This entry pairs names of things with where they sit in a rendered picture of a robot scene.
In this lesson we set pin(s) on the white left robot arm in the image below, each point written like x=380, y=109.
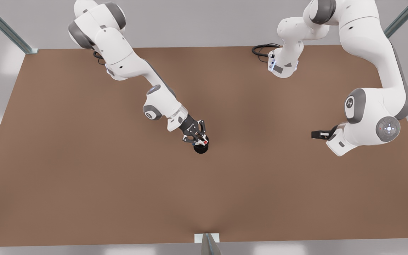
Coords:
x=374, y=46

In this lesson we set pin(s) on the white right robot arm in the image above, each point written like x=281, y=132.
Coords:
x=119, y=53

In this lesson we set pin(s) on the small black cylinder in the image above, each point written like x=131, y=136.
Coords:
x=201, y=147

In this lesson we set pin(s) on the silver frame post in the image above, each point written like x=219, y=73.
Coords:
x=4, y=27
x=402, y=16
x=208, y=244

